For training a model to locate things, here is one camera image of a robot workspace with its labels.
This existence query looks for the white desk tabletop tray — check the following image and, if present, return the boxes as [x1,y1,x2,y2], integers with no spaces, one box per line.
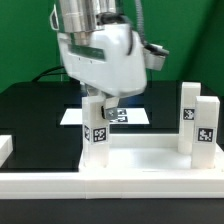
[78,133,224,173]

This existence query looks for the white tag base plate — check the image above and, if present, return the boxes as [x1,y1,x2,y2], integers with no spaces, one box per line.
[60,108,150,125]

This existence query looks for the black cable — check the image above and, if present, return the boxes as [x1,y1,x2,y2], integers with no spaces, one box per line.
[31,65,69,83]

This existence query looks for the white L-shaped obstacle fence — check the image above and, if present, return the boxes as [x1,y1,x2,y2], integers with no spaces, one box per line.
[0,135,224,199]

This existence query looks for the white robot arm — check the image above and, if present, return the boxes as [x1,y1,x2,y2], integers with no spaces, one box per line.
[50,0,169,120]

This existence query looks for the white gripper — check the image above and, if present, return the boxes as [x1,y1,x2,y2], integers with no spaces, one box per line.
[57,24,147,120]

